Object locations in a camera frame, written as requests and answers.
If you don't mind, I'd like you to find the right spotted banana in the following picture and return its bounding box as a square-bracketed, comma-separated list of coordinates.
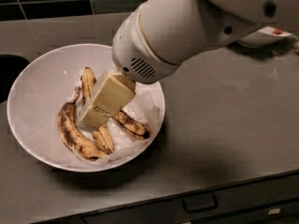
[113, 110, 150, 140]

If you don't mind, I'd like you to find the small white drawer label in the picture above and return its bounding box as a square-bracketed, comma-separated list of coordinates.
[268, 208, 280, 215]

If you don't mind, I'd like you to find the large white bowl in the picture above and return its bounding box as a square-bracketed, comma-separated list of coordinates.
[7, 43, 166, 174]

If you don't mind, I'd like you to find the black drawer handle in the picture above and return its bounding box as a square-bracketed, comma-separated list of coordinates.
[181, 193, 218, 214]

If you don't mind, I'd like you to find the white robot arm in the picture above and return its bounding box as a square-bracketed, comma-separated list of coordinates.
[78, 0, 299, 129]

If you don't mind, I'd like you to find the left spotted banana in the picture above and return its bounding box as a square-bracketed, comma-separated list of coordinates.
[57, 87, 108, 161]

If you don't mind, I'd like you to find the spotted banana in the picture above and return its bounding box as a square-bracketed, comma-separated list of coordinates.
[113, 110, 150, 140]
[57, 87, 108, 161]
[80, 67, 114, 154]

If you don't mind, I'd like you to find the middle spotted banana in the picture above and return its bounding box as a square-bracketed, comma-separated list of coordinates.
[80, 67, 114, 154]

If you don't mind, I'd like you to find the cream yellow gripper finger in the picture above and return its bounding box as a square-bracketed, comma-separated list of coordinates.
[79, 105, 108, 129]

